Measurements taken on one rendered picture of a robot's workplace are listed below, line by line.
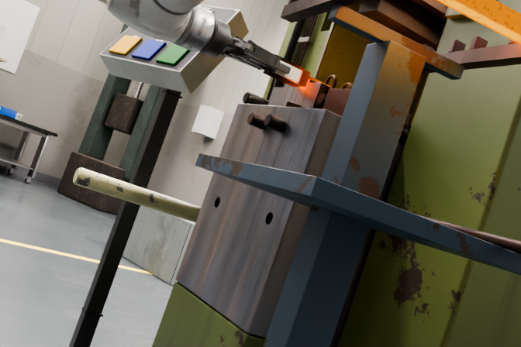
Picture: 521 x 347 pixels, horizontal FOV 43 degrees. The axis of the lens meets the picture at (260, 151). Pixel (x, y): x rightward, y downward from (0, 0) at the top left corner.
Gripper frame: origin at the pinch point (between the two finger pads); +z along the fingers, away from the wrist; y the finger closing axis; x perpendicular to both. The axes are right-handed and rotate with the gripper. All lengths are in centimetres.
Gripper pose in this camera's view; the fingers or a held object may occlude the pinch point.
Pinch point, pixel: (284, 71)
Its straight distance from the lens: 147.2
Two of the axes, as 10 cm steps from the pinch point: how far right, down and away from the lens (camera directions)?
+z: 8.2, 3.2, 4.7
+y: 4.7, 0.9, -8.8
